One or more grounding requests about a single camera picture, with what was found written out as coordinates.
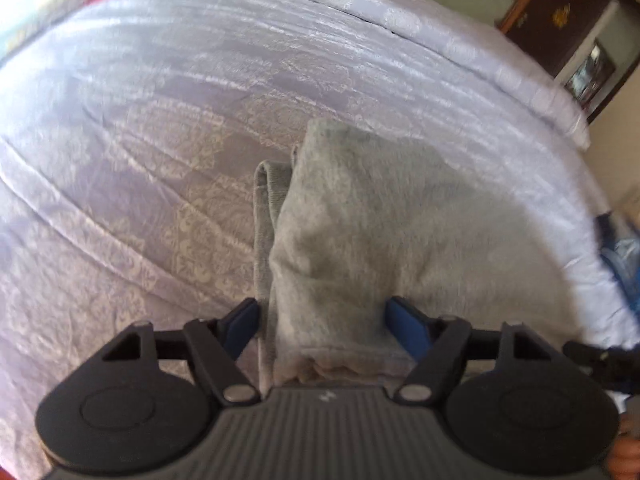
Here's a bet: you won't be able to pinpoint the light grey pants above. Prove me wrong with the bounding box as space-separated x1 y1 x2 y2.
252 117 585 387

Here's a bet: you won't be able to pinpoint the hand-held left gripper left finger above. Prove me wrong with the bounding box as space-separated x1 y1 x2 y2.
102 297 262 407

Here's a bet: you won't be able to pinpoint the framed picture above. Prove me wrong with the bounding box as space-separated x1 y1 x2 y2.
564 39 617 105

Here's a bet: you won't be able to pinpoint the lavender patterned bedspread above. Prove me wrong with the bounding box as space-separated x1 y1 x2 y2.
0 0 640 480

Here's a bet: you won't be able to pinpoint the person's right forearm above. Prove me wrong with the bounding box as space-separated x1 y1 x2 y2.
610 417 640 480

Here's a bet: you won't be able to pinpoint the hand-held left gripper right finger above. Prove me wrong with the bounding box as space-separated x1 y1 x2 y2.
384 296 567 407

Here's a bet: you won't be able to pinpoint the dark wooden cabinet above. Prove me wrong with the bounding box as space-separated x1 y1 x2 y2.
499 0 627 79

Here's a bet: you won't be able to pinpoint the person's leg in jeans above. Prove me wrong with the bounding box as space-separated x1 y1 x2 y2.
594 210 640 313

